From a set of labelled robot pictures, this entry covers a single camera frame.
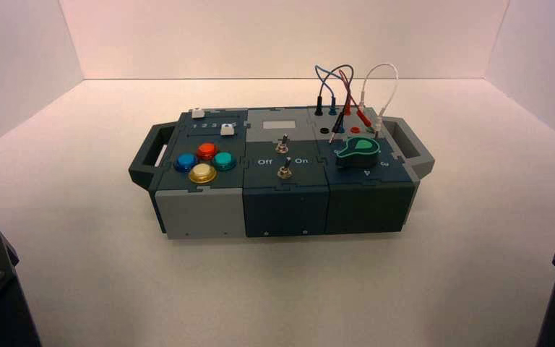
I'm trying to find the dark modular task box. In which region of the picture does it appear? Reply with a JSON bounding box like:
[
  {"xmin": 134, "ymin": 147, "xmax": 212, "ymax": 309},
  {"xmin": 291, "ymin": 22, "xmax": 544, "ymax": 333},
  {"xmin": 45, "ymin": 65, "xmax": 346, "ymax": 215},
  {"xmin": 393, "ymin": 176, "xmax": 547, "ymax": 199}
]
[{"xmin": 128, "ymin": 107, "xmax": 436, "ymax": 241}]

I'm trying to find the teal round push button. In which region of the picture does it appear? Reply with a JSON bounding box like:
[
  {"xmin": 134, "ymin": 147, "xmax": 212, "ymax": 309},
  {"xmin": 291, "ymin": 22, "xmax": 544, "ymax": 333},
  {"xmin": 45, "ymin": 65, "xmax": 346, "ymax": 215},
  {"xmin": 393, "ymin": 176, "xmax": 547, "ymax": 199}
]
[{"xmin": 210, "ymin": 151, "xmax": 237, "ymax": 172}]

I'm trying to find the red round push button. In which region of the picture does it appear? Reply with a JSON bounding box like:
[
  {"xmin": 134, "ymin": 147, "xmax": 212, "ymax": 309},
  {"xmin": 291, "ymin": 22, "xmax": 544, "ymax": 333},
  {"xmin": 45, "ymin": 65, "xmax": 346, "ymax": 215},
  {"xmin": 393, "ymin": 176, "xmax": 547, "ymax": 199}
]
[{"xmin": 196, "ymin": 142, "xmax": 218, "ymax": 161}]

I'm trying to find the yellow round push button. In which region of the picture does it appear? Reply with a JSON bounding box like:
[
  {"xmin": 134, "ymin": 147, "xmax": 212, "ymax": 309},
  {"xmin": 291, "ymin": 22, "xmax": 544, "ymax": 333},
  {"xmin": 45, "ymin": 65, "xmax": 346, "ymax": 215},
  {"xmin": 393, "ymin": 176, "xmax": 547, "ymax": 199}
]
[{"xmin": 188, "ymin": 163, "xmax": 218, "ymax": 184}]

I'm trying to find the green black rotary knob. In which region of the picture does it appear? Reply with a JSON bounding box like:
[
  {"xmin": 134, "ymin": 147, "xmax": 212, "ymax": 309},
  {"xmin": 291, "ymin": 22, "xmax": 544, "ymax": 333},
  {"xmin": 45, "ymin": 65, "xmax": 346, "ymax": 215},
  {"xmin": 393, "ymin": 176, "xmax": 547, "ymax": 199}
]
[{"xmin": 335, "ymin": 136, "xmax": 382, "ymax": 168}]

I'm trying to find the blue round push button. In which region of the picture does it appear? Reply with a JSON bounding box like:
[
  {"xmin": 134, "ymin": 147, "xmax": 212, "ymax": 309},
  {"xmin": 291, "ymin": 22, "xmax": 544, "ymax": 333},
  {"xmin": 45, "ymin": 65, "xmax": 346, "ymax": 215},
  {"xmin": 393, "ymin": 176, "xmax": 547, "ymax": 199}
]
[{"xmin": 173, "ymin": 153, "xmax": 199, "ymax": 174}]

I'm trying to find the black banana plug cable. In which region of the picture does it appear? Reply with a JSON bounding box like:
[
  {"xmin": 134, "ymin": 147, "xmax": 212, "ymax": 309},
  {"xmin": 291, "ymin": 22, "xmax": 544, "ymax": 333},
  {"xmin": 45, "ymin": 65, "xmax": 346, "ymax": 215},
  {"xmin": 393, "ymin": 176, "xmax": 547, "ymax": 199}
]
[{"xmin": 313, "ymin": 64, "xmax": 355, "ymax": 145}]

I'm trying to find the red banana plug cable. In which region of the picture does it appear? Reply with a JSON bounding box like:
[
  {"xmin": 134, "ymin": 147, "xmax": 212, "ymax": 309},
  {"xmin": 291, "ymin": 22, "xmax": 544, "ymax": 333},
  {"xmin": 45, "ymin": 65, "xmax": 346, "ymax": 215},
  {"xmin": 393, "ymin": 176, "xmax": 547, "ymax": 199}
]
[{"xmin": 337, "ymin": 69, "xmax": 373, "ymax": 129}]

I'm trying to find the white banana plug cable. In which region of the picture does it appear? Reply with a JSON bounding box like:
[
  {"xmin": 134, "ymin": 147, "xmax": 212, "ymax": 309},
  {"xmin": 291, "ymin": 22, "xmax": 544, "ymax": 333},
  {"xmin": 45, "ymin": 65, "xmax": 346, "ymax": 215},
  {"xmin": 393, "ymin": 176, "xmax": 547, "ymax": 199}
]
[{"xmin": 359, "ymin": 63, "xmax": 399, "ymax": 140}]

